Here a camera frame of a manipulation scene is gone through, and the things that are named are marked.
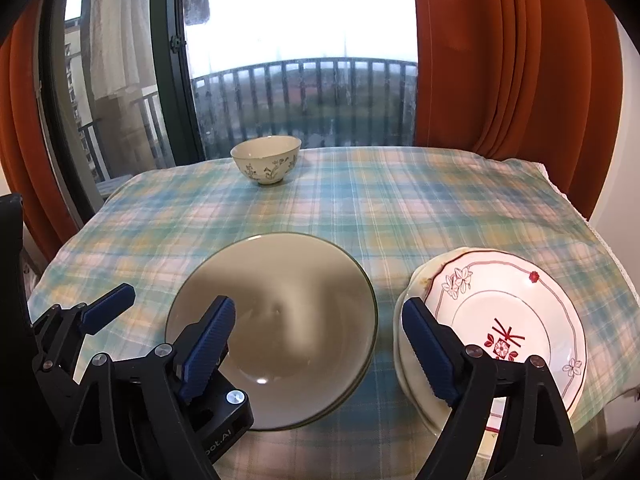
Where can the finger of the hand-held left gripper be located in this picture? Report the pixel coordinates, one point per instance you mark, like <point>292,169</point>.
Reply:
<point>110,305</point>

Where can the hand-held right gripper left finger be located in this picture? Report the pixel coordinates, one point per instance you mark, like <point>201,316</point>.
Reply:
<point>207,347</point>

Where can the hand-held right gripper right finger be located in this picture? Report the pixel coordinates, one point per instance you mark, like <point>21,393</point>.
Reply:
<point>430,355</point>

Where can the cream floral bowl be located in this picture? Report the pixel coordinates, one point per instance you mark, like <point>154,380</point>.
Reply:
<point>290,320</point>
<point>266,160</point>

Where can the white plate with red pattern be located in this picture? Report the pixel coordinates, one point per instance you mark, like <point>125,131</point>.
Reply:
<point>520,320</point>

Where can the plaid tablecloth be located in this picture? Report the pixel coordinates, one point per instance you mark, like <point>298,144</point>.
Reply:
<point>375,200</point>

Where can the orange curtain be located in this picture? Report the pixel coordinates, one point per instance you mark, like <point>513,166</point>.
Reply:
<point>500,60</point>
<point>30,135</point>

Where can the balcony railing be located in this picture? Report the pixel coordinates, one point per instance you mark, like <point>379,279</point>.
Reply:
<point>310,100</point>

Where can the white hanging sheet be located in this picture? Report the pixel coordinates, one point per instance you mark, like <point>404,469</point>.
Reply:
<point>117,30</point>

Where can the dark green window frame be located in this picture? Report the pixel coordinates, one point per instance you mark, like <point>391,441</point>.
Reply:
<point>172,60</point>

